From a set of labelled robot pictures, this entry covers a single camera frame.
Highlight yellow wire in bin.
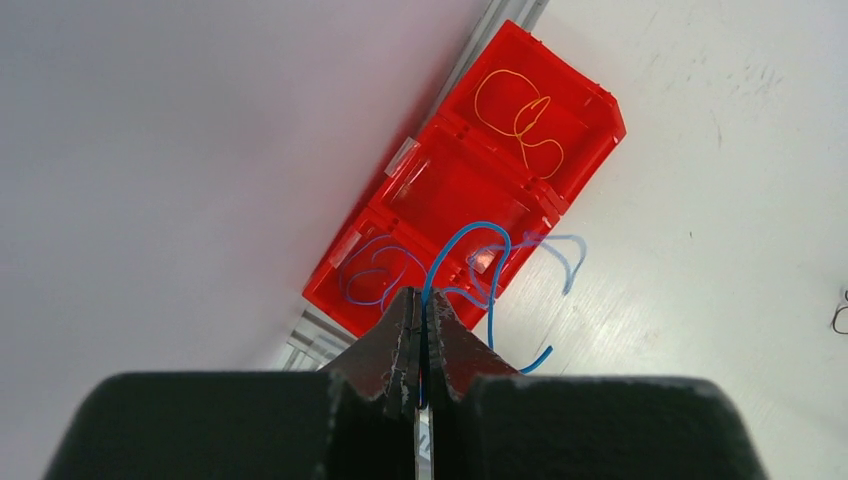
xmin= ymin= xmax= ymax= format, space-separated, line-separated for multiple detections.
xmin=474 ymin=68 xmax=566 ymax=180

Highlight blue wire in bin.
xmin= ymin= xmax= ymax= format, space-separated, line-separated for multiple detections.
xmin=339 ymin=234 xmax=429 ymax=314

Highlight aluminium frame rail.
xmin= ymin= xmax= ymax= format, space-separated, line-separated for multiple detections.
xmin=286 ymin=1 xmax=571 ymax=374

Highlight blue wire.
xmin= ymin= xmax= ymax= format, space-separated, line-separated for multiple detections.
xmin=419 ymin=221 xmax=589 ymax=376
xmin=339 ymin=234 xmax=429 ymax=314

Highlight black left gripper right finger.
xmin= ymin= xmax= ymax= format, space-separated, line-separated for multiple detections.
xmin=426 ymin=293 xmax=767 ymax=479

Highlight red plastic compartment bin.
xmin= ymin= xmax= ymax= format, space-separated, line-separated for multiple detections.
xmin=303 ymin=21 xmax=626 ymax=335

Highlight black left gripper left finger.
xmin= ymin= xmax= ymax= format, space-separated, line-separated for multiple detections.
xmin=46 ymin=287 xmax=421 ymax=479

